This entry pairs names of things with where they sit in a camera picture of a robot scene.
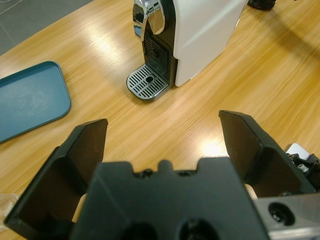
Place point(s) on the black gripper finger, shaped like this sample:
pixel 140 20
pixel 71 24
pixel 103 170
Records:
pixel 75 155
pixel 262 160

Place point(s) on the clear glass cup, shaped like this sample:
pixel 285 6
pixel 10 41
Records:
pixel 7 207

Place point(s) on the white capsule coffee machine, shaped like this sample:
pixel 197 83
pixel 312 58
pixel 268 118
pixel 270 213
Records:
pixel 200 37

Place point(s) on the teal plastic tray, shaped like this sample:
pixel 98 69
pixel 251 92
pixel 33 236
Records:
pixel 32 100

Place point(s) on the black capsule holder with rods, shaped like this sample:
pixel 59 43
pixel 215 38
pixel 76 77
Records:
pixel 261 4

